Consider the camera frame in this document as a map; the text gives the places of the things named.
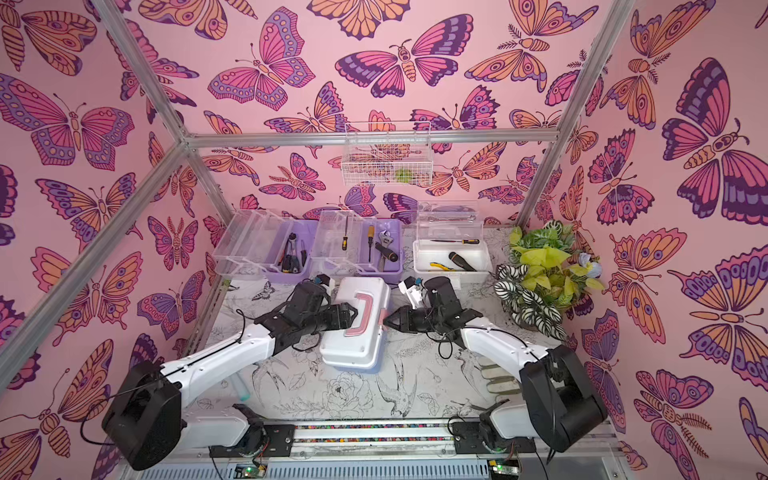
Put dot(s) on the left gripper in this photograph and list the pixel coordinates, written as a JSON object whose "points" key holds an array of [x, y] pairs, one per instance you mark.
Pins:
{"points": [[336, 312]]}

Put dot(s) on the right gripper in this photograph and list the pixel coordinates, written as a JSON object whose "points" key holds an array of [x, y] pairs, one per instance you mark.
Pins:
{"points": [[405, 320]]}

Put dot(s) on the white toolbox clear lid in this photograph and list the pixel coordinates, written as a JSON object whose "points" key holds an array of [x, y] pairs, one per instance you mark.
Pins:
{"points": [[425, 251]]}

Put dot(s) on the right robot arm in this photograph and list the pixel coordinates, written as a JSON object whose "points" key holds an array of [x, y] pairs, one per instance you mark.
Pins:
{"points": [[560, 405]]}

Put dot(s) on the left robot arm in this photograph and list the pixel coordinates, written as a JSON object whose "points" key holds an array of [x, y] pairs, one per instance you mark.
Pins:
{"points": [[145, 420]]}

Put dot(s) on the black pliers in purple box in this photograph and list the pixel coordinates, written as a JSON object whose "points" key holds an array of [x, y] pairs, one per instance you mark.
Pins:
{"points": [[294, 257]]}

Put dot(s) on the yellow screwdriver in lid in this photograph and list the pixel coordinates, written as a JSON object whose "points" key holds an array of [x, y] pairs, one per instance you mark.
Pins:
{"points": [[345, 237]]}

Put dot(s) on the adjustable wrench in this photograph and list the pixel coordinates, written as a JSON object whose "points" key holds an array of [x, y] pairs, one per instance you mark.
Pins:
{"points": [[386, 239]]}

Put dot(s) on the yellow black screwdriver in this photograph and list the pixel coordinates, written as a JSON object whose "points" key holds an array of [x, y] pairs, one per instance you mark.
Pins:
{"points": [[457, 241]]}

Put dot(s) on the work glove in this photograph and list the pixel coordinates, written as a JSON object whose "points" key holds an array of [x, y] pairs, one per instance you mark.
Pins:
{"points": [[498, 381]]}

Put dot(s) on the left purple toolbox clear lid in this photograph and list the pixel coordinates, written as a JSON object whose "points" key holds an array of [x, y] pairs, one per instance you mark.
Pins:
{"points": [[253, 244]]}

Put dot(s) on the silver wrench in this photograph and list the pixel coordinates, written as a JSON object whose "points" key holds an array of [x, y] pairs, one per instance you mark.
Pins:
{"points": [[448, 219]]}

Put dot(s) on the potted green plant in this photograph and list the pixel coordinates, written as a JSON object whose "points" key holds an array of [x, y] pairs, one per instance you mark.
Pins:
{"points": [[551, 276]]}

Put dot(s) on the yellow handled pliers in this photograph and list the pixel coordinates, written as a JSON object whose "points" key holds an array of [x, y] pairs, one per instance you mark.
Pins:
{"points": [[443, 267]]}

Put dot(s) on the black handled tool purple box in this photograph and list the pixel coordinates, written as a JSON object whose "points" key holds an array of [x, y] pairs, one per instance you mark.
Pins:
{"points": [[386, 253]]}

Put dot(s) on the black handle tool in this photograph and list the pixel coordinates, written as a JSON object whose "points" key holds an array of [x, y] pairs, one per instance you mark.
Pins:
{"points": [[460, 262]]}

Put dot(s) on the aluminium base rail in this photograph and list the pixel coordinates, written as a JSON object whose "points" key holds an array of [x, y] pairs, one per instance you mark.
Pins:
{"points": [[407, 449]]}

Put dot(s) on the white wire basket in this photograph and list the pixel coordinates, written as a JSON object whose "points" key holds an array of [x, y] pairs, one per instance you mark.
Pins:
{"points": [[388, 152]]}

